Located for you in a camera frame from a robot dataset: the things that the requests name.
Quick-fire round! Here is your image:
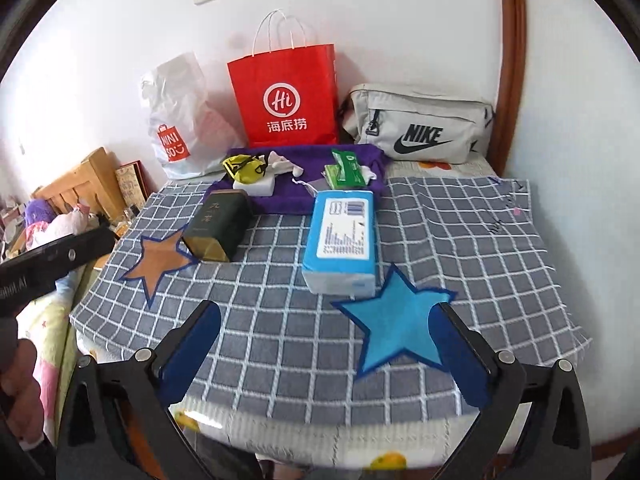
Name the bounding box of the white sock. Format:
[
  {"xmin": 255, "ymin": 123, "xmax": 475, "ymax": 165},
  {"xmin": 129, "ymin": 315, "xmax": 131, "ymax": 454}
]
[{"xmin": 267, "ymin": 151, "xmax": 306, "ymax": 177}]

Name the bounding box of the yellow pouch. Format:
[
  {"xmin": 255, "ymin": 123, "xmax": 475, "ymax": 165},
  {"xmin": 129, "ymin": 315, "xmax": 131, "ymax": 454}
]
[{"xmin": 222, "ymin": 155, "xmax": 266, "ymax": 183}]

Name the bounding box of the purple towel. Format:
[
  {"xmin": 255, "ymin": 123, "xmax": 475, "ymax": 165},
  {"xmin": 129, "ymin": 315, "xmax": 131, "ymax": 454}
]
[{"xmin": 212, "ymin": 144, "xmax": 391, "ymax": 215}]

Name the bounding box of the brown wooden door frame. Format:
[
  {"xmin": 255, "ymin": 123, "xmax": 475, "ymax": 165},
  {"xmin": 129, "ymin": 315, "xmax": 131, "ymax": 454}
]
[{"xmin": 487, "ymin": 0, "xmax": 528, "ymax": 173}]

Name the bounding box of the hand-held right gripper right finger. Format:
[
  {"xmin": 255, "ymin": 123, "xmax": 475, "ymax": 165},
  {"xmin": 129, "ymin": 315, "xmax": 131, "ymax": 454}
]
[{"xmin": 429, "ymin": 302, "xmax": 594, "ymax": 480}]

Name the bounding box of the purple plush toy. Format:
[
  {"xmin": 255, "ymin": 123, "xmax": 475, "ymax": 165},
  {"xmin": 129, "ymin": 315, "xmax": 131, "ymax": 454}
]
[{"xmin": 22, "ymin": 199, "xmax": 53, "ymax": 226}]

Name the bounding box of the doodle cover book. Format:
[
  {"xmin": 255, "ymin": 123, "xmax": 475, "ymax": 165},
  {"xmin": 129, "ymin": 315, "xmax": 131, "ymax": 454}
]
[{"xmin": 115, "ymin": 160, "xmax": 151, "ymax": 206}]

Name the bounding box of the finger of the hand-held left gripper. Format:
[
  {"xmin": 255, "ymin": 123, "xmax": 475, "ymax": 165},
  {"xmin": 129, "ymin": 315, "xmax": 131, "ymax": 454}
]
[{"xmin": 30, "ymin": 225, "xmax": 117, "ymax": 282}]

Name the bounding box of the wooden headboard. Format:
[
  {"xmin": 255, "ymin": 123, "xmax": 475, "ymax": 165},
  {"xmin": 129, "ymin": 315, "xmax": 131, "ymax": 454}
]
[{"xmin": 35, "ymin": 147, "xmax": 126, "ymax": 221}]

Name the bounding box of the green tissue packet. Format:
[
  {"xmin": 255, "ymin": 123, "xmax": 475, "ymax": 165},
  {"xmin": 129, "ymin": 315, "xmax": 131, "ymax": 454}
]
[{"xmin": 324, "ymin": 149, "xmax": 372, "ymax": 190}]

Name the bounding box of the person's left hand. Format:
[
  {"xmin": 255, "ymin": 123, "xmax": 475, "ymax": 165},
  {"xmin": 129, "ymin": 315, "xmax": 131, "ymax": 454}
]
[{"xmin": 0, "ymin": 339, "xmax": 46, "ymax": 444}]

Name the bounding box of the blue tissue pack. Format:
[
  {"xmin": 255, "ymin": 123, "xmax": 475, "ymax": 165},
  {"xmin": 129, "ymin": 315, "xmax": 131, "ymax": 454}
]
[{"xmin": 302, "ymin": 190, "xmax": 377, "ymax": 296}]

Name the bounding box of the translucent drawstring pouch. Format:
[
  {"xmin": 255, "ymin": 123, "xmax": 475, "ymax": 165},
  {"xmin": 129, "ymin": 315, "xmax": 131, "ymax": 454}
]
[{"xmin": 292, "ymin": 175, "xmax": 327, "ymax": 197}]

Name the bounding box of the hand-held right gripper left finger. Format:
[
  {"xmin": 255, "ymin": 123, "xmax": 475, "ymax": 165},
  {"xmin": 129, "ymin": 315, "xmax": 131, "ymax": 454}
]
[{"xmin": 55, "ymin": 300, "xmax": 223, "ymax": 480}]

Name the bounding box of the pastel printed quilt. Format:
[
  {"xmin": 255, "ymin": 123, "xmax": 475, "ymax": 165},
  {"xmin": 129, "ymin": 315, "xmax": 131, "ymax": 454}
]
[{"xmin": 20, "ymin": 207, "xmax": 101, "ymax": 441}]

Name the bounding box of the small white box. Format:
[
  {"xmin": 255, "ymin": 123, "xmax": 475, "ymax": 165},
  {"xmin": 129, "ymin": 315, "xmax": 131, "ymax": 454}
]
[{"xmin": 234, "ymin": 174, "xmax": 281, "ymax": 197}]

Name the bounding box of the white plastic shopping bag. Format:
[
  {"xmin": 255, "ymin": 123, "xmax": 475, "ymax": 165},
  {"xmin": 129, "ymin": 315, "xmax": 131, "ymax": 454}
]
[{"xmin": 140, "ymin": 52, "xmax": 241, "ymax": 181}]

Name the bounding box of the red paper shopping bag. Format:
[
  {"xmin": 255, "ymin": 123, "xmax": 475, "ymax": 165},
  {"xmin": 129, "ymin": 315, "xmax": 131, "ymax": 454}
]
[{"xmin": 227, "ymin": 10, "xmax": 341, "ymax": 148}]

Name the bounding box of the grey waist bag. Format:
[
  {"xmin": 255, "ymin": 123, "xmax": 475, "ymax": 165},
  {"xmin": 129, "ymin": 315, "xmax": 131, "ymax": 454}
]
[{"xmin": 340, "ymin": 82, "xmax": 496, "ymax": 163}]

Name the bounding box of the dark green tea tin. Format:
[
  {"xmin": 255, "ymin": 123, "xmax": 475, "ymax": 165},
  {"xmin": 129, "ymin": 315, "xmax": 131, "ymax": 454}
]
[{"xmin": 182, "ymin": 190, "xmax": 253, "ymax": 263}]

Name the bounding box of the grey checked blanket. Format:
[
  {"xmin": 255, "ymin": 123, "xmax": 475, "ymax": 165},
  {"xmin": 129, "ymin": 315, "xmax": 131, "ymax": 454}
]
[{"xmin": 70, "ymin": 175, "xmax": 593, "ymax": 423}]

